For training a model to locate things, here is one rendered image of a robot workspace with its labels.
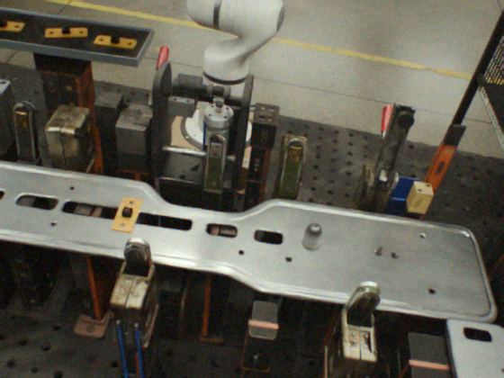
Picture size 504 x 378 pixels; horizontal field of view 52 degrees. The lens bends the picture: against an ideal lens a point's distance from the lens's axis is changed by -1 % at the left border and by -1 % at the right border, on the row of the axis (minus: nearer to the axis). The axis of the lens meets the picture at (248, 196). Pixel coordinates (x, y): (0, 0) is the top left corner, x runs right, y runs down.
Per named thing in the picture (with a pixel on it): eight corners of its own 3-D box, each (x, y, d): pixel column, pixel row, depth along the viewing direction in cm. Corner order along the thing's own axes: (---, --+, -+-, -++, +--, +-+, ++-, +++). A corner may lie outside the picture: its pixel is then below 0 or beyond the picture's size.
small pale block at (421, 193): (365, 302, 123) (416, 193, 98) (364, 290, 126) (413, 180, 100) (380, 304, 123) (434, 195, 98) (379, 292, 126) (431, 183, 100)
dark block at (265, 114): (234, 258, 129) (252, 121, 99) (238, 238, 134) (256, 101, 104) (254, 261, 129) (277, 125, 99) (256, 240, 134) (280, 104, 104)
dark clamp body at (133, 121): (115, 256, 125) (100, 130, 99) (130, 218, 135) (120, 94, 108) (158, 264, 125) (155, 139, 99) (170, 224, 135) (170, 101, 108)
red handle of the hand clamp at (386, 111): (373, 178, 99) (380, 103, 103) (369, 181, 101) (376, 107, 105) (394, 182, 99) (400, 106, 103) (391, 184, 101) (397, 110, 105)
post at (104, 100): (108, 236, 130) (92, 103, 102) (114, 221, 133) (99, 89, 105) (128, 238, 129) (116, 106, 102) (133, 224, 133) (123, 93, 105)
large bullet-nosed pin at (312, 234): (300, 253, 95) (306, 229, 90) (301, 240, 97) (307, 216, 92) (317, 256, 95) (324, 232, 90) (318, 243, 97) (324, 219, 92)
